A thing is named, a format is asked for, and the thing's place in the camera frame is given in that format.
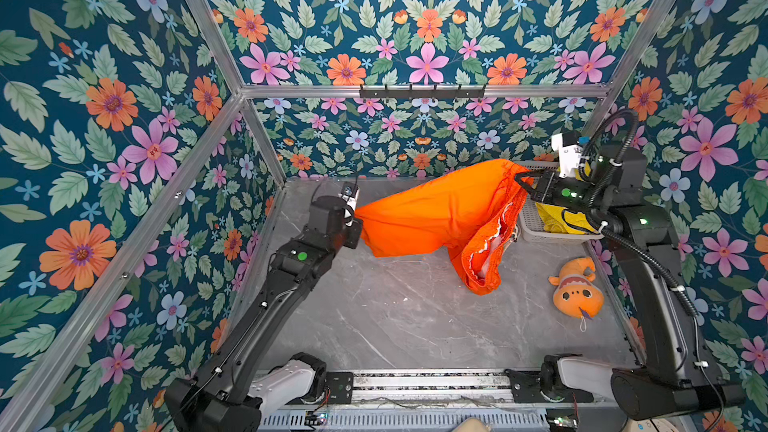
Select black hook rail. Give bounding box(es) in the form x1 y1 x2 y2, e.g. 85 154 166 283
358 84 486 101

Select orange shorts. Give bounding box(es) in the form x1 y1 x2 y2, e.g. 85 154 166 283
357 159 528 295

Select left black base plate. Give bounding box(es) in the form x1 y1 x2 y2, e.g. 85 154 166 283
289 371 355 407

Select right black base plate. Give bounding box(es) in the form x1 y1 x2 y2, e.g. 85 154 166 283
503 369 595 404

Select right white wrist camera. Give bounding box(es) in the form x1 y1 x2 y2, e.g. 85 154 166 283
551 131 583 178

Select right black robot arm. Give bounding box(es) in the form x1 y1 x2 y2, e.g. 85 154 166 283
515 146 746 421

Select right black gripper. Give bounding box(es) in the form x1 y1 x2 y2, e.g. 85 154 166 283
514 168 610 221

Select beige round object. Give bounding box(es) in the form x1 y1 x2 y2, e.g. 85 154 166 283
451 417 492 432

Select white plastic basket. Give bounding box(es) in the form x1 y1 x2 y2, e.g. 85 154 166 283
518 198 603 245

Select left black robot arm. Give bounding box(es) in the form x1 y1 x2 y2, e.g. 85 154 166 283
165 182 363 431

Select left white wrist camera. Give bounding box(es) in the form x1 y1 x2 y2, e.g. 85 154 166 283
339 182 359 227

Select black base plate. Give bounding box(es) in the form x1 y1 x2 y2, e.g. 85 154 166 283
289 371 355 407
503 369 595 404

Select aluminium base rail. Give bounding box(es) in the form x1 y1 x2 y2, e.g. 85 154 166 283
251 368 679 432

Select yellow shorts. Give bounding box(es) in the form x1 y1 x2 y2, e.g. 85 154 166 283
536 203 595 235

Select orange fish plush toy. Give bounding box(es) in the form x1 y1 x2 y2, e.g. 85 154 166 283
548 257 605 332

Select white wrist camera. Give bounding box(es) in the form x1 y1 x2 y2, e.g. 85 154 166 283
339 182 359 227
551 131 583 178

